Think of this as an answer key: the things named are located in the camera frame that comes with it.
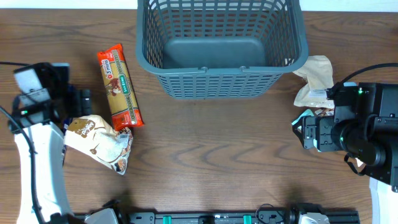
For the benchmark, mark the Kleenex tissue multipack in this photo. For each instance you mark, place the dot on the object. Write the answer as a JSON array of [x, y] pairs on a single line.
[[66, 124]]

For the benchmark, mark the beige paper pouch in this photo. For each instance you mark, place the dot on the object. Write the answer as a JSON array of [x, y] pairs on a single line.
[[318, 73]]

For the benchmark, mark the teal snack packet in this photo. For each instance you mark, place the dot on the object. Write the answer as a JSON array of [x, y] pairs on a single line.
[[307, 112]]

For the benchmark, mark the cream brown snack bag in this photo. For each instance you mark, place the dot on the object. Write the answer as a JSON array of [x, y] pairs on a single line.
[[93, 136]]

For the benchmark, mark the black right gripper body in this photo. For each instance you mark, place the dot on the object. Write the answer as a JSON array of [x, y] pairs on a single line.
[[324, 124]]

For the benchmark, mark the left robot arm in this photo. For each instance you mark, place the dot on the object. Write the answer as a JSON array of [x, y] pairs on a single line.
[[39, 112]]

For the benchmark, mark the brown white snack bag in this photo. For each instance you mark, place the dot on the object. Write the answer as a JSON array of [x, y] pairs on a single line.
[[322, 112]]

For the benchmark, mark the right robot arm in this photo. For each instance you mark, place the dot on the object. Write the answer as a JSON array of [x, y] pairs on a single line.
[[364, 126]]

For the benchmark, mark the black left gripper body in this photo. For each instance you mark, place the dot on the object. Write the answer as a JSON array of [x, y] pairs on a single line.
[[69, 102]]

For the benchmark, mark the grey plastic basket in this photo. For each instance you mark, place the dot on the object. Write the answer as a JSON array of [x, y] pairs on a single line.
[[220, 49]]

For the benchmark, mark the orange spaghetti packet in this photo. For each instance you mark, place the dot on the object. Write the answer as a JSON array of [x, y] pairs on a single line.
[[122, 101]]

